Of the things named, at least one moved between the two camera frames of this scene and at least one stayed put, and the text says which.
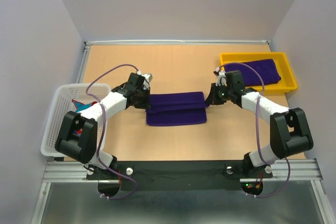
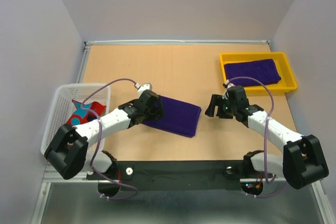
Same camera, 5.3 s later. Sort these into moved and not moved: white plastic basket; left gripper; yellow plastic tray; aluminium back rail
Moved: left gripper
Not moved: white plastic basket; aluminium back rail; yellow plastic tray
